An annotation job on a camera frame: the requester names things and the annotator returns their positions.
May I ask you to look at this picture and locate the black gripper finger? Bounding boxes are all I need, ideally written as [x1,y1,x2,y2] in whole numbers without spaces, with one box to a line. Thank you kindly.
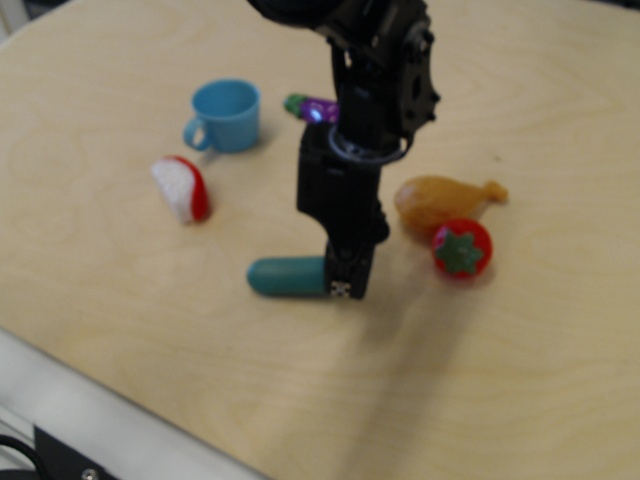
[324,241,374,300]

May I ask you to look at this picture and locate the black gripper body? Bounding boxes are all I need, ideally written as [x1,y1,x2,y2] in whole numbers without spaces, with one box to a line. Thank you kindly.
[297,123,390,250]

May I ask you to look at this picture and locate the teal toy cucumber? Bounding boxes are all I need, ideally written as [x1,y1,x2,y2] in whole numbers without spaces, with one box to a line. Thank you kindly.
[246,256,327,297]

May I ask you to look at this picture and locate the blue plastic cup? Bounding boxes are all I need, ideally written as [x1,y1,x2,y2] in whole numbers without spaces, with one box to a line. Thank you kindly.
[183,78,261,153]

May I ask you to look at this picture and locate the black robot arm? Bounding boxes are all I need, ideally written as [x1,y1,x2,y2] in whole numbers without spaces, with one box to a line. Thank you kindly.
[247,1,440,299]

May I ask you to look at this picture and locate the orange toy chicken drumstick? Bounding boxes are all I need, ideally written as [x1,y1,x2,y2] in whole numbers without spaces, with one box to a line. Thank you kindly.
[394,175,509,236]

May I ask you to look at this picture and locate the purple toy eggplant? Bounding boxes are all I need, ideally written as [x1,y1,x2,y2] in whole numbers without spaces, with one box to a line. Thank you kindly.
[283,93,339,124]

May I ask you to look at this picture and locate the red toy strawberry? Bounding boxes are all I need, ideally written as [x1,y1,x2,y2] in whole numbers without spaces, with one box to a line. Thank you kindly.
[432,218,494,279]

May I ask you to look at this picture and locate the red white sushi toy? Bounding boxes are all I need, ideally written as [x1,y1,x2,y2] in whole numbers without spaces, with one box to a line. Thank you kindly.
[151,156,210,223]

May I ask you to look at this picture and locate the black metal bracket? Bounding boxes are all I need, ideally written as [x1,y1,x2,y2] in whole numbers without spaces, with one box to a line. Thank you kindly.
[34,426,117,480]

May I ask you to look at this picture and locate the black cable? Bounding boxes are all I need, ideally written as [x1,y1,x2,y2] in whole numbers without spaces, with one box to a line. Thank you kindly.
[0,434,46,480]

